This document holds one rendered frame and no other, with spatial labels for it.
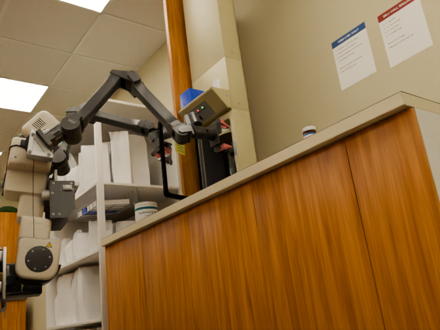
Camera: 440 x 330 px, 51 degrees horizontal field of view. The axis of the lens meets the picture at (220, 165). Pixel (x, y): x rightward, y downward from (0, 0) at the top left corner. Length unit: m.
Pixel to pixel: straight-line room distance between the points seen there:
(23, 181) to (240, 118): 1.06
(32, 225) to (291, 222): 1.04
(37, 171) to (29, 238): 0.29
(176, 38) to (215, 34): 0.35
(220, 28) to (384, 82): 0.90
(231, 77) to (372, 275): 1.40
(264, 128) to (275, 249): 1.28
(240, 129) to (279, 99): 0.49
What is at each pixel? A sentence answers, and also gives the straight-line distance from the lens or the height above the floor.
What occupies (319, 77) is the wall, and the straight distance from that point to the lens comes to 2.57.
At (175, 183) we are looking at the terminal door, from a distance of 2.30.
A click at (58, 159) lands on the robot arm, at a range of 2.40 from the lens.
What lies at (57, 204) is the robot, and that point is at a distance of 2.04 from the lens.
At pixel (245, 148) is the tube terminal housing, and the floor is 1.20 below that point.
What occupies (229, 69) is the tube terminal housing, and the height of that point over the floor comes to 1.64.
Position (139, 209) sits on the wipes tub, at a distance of 2.68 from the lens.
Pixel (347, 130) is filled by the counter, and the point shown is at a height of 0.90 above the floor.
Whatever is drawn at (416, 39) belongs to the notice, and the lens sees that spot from 2.27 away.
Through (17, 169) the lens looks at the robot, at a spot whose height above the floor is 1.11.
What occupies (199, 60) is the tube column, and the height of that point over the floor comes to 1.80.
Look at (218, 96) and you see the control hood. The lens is 2.35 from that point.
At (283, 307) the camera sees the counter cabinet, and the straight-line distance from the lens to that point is 1.65.
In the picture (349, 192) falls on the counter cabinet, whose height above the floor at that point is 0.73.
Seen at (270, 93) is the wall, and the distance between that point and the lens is 2.82.
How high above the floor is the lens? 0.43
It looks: 18 degrees up
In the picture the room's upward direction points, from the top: 7 degrees counter-clockwise
